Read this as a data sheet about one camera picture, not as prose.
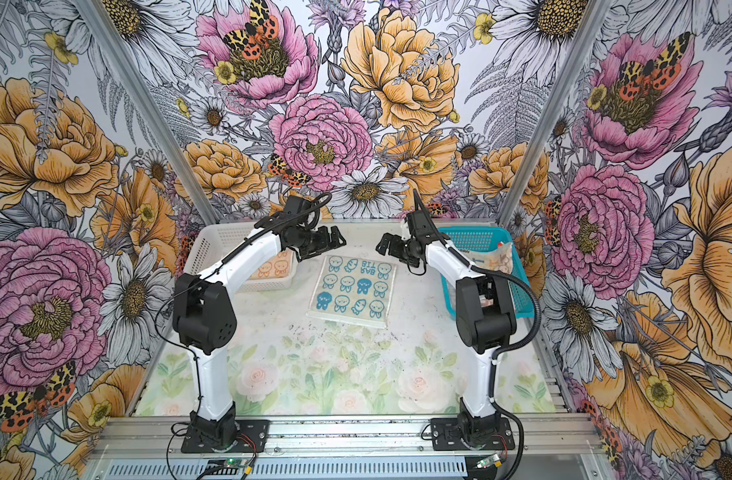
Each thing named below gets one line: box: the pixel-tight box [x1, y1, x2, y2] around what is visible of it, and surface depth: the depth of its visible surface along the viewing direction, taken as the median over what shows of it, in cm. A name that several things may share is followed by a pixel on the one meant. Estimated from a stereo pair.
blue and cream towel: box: [306, 255, 397, 329], surface depth 103 cm
